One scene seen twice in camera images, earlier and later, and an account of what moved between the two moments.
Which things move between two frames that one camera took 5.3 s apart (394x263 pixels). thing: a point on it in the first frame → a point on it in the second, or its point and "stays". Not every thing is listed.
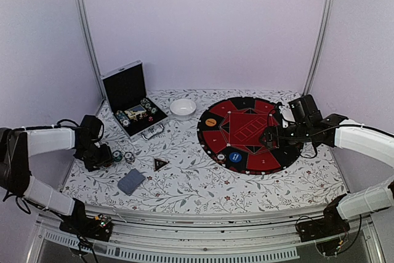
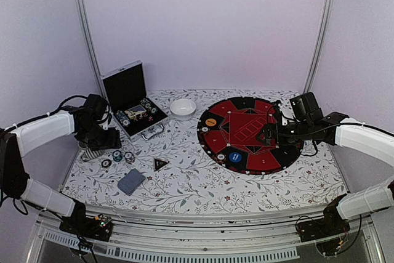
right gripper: x=281 y=142 stays
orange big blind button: x=210 y=122 stays
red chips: x=220 y=157 stays
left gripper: x=107 y=157 → x=113 y=141
